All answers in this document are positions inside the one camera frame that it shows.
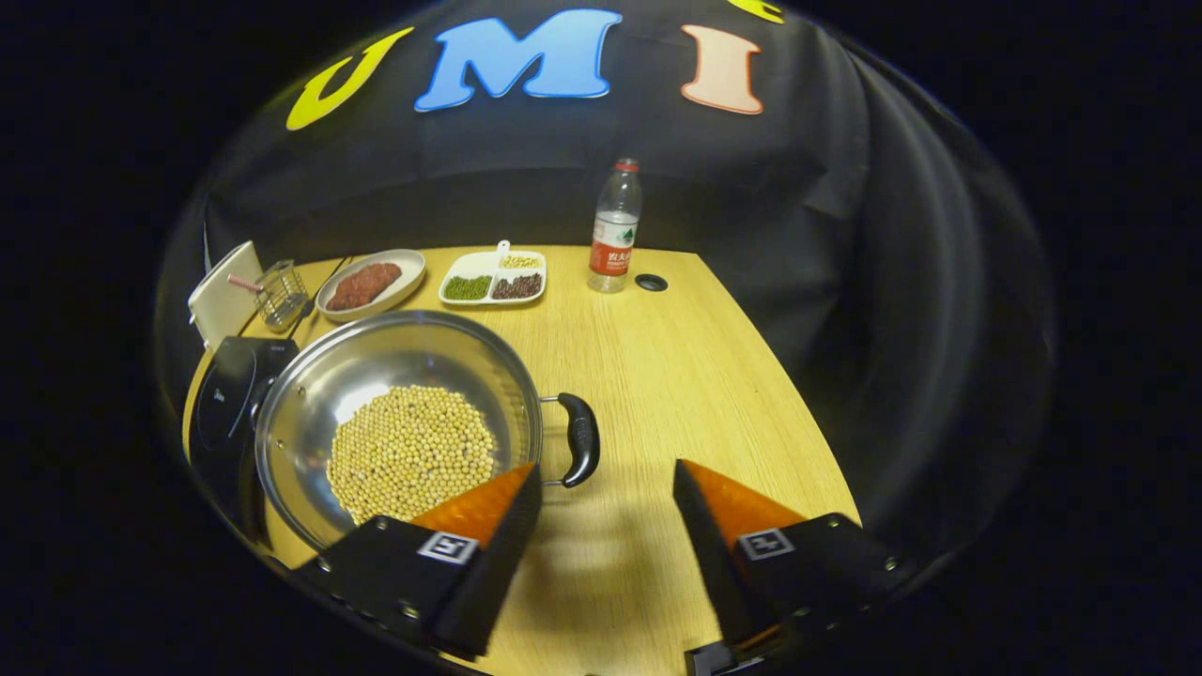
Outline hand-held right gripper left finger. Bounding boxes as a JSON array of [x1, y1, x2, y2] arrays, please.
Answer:
[[315, 460, 544, 658]]

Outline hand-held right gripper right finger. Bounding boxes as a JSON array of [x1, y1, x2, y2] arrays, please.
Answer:
[[671, 458, 917, 651]]

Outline stainless steel pot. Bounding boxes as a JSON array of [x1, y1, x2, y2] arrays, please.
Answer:
[[254, 310, 602, 555]]

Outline black induction cooktop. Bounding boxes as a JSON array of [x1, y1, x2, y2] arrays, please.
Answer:
[[188, 336, 301, 550]]

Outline pile of soybeans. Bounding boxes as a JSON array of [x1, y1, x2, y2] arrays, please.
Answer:
[[326, 385, 499, 525]]

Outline white divided dish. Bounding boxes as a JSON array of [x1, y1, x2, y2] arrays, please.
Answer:
[[439, 240, 547, 307]]

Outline black backdrop cloth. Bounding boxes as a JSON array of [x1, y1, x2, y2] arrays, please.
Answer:
[[155, 0, 1057, 564]]

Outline white oval plate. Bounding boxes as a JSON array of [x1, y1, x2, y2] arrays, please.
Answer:
[[316, 249, 427, 324]]

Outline clear water bottle red label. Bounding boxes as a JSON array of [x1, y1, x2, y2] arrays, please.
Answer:
[[588, 158, 643, 294]]

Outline white toaster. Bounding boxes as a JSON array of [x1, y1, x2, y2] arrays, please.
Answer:
[[188, 241, 266, 353]]

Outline black power cord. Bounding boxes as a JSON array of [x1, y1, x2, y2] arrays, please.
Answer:
[[291, 257, 354, 330]]

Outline wire mesh basket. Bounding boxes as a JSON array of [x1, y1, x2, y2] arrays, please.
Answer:
[[254, 260, 311, 334]]

